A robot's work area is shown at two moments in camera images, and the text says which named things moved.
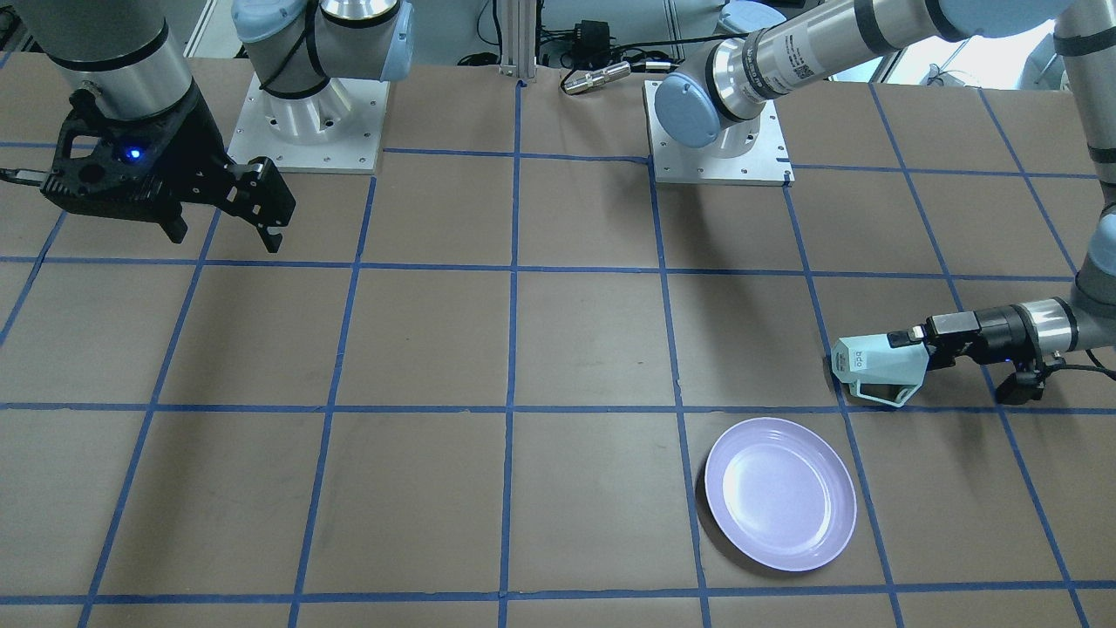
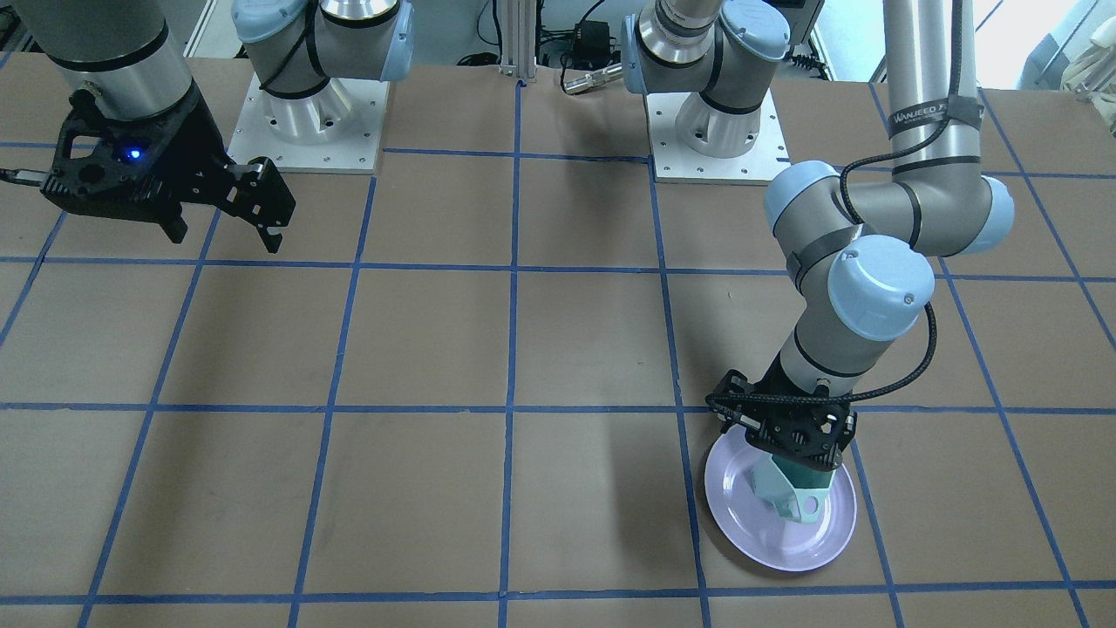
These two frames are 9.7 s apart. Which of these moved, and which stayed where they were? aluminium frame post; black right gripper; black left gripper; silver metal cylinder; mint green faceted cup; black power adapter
Moved: mint green faceted cup; black left gripper
Stayed: silver metal cylinder; aluminium frame post; black power adapter; black right gripper
